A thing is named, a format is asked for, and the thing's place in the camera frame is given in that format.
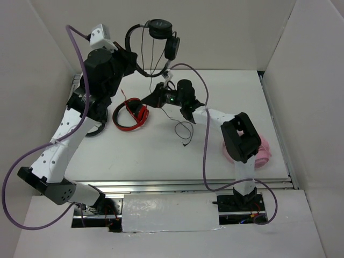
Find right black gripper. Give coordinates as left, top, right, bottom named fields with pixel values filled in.
left=141, top=82, right=185, bottom=109

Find black headphones with thin cable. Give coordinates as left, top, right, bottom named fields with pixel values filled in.
left=124, top=19, right=194, bottom=147

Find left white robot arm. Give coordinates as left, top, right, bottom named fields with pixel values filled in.
left=18, top=46, right=138, bottom=214

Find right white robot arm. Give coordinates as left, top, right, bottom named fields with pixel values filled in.
left=142, top=79, right=261, bottom=211

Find red and black headphones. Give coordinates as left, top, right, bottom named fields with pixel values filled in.
left=112, top=90, right=149, bottom=132

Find white tape covered panel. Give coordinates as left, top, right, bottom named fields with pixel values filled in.
left=121, top=193, right=220, bottom=233

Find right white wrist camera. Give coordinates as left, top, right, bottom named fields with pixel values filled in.
left=162, top=69, right=173, bottom=87

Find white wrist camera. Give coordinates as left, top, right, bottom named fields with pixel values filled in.
left=89, top=24, right=118, bottom=52
left=162, top=69, right=173, bottom=87

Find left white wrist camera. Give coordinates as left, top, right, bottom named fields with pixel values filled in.
left=89, top=24, right=118, bottom=52

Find pink headphones with cable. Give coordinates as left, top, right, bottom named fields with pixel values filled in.
left=221, top=134, right=272, bottom=169

